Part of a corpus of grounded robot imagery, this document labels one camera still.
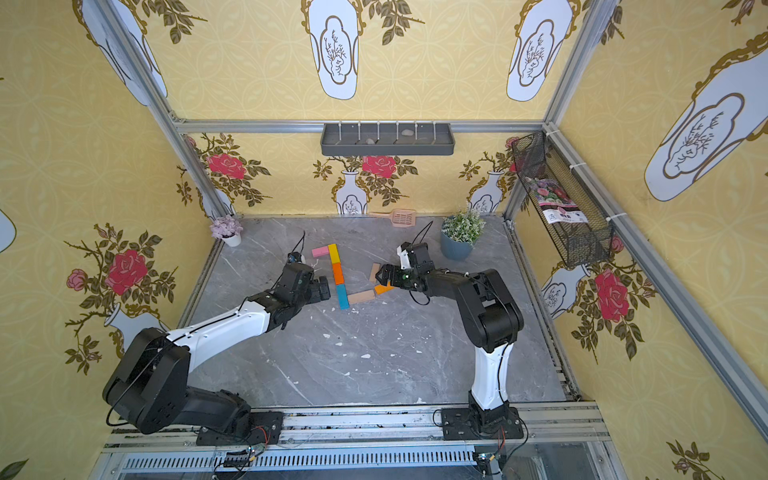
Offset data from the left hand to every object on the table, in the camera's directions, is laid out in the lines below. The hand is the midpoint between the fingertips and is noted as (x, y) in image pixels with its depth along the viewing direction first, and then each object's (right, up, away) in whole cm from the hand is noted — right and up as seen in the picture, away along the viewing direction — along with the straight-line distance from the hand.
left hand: (319, 283), depth 91 cm
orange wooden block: (+18, -3, +6) cm, 19 cm away
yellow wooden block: (+1, +9, +19) cm, 21 cm away
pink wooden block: (-5, +9, +18) cm, 21 cm away
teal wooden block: (+6, -5, +7) cm, 11 cm away
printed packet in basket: (+64, +22, -15) cm, 69 cm away
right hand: (+20, 0, +8) cm, 22 cm away
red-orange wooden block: (+4, +2, +13) cm, 13 cm away
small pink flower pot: (-35, +17, +13) cm, 41 cm away
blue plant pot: (+44, +10, +12) cm, 46 cm away
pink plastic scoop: (+25, +23, +31) cm, 46 cm away
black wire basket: (+76, +17, -3) cm, 78 cm away
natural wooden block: (+12, -5, +7) cm, 15 cm away
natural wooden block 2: (+16, +3, +13) cm, 21 cm away
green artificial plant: (+46, +17, +6) cm, 49 cm away
